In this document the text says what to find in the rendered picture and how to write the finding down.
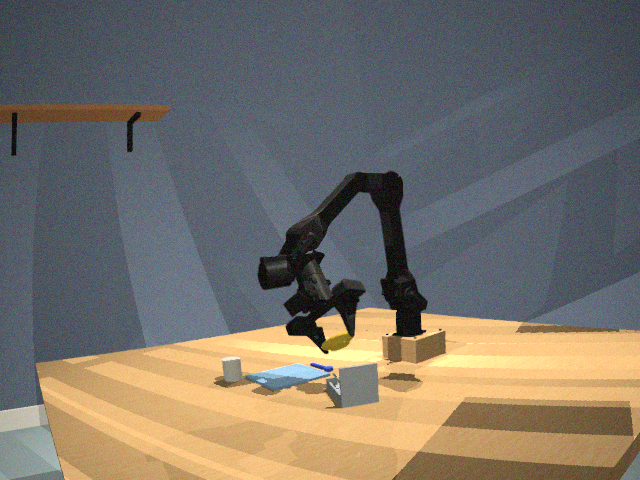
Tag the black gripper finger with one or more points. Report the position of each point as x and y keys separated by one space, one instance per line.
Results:
x=315 y=334
x=347 y=308

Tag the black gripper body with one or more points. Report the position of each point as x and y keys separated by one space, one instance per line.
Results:
x=346 y=287

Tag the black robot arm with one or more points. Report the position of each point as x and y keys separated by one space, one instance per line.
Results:
x=398 y=287

